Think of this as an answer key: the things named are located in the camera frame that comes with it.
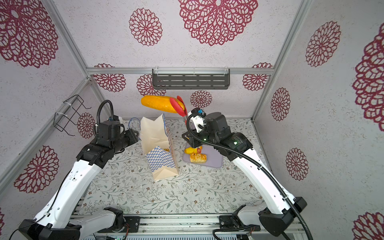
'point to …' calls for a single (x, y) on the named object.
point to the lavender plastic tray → (188, 145)
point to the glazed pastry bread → (198, 158)
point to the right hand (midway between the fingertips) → (184, 132)
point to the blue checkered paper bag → (157, 144)
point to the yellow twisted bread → (191, 150)
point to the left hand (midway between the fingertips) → (136, 136)
